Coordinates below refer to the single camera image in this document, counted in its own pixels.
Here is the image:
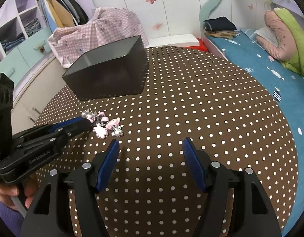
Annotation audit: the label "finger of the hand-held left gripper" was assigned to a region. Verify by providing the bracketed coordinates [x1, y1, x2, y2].
[12, 117, 90, 144]
[19, 121, 92, 153]

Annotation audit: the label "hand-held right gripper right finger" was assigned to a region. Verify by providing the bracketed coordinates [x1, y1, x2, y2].
[182, 137, 283, 237]

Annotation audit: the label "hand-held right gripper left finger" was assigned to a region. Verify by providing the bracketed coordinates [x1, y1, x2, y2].
[20, 139, 120, 237]

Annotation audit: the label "pink white charm keychain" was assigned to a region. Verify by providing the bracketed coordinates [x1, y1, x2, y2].
[81, 110, 123, 139]

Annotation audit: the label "dark grey box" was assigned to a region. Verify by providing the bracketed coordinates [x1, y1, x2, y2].
[61, 35, 149, 102]

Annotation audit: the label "person's left forearm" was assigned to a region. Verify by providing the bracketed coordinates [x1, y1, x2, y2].
[0, 196, 26, 229]

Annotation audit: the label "person's left hand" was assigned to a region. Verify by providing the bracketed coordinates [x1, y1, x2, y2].
[0, 171, 40, 211]

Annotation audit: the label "beige cabinet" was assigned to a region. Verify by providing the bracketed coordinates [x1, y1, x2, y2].
[11, 54, 68, 129]

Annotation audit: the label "teal drawer cabinet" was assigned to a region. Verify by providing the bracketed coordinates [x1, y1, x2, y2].
[0, 27, 56, 77]

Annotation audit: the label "folded blue jeans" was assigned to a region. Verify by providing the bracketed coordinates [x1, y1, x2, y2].
[1, 33, 25, 52]

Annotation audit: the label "folded grey clothes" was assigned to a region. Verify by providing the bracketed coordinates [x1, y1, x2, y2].
[25, 18, 41, 31]

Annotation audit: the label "pink checked cloth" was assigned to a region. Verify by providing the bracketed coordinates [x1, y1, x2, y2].
[48, 7, 149, 69]

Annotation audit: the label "purple shelf unit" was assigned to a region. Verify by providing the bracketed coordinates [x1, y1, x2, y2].
[0, 0, 64, 57]

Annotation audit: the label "row of hanging clothes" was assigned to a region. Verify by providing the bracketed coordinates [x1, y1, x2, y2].
[38, 0, 89, 30]

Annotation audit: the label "blue patterned bed sheet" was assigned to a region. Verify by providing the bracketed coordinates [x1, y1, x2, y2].
[207, 28, 304, 237]

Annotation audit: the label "white board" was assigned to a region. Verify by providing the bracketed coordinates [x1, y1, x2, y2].
[147, 34, 200, 48]

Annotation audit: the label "folded tan clothing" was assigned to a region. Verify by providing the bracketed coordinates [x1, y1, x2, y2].
[207, 30, 241, 40]

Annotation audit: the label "folded dark clothing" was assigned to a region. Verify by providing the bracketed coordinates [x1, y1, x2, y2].
[203, 16, 237, 32]

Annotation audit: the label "pink pillow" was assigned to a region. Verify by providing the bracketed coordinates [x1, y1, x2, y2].
[256, 10, 300, 62]

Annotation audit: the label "white pillow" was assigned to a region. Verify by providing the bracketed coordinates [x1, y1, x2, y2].
[253, 26, 281, 47]

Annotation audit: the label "green blanket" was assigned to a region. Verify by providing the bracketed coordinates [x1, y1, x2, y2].
[273, 7, 304, 77]

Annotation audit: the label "white wardrobe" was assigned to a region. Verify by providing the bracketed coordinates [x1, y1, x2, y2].
[84, 0, 218, 46]

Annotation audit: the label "teal bunk bed frame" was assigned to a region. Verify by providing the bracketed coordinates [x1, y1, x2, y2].
[199, 0, 233, 55]

